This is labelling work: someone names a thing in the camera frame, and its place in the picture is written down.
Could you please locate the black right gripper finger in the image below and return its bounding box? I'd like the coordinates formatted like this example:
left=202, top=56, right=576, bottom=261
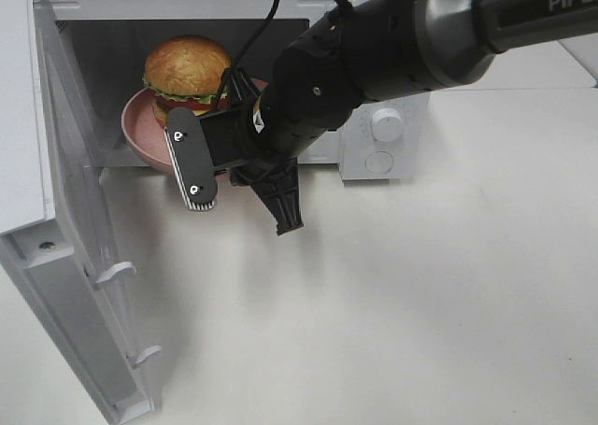
left=221, top=67, right=261, bottom=111
left=251, top=160, right=304, bottom=235

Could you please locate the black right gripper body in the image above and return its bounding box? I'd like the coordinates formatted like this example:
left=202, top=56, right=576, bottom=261
left=228, top=92, right=346, bottom=187

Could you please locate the burger with lettuce and cheese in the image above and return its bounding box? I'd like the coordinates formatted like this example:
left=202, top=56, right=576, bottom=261
left=143, top=35, right=231, bottom=127

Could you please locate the pink round plate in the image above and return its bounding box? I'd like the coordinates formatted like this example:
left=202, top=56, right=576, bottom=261
left=121, top=77, right=270, bottom=175

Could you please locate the round white door button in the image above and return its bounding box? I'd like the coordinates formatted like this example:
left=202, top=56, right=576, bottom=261
left=364, top=151, right=394, bottom=175

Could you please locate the white microwave door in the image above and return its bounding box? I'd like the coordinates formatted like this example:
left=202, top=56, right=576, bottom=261
left=1, top=0, right=159, bottom=424

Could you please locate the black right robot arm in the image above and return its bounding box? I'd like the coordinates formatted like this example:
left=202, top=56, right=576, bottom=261
left=230, top=0, right=597, bottom=234

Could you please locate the lower white round knob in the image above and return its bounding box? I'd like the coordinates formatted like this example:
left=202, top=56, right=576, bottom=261
left=371, top=107, right=405, bottom=143

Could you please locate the white microwave oven body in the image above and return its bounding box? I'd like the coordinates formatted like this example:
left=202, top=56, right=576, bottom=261
left=32, top=0, right=429, bottom=180

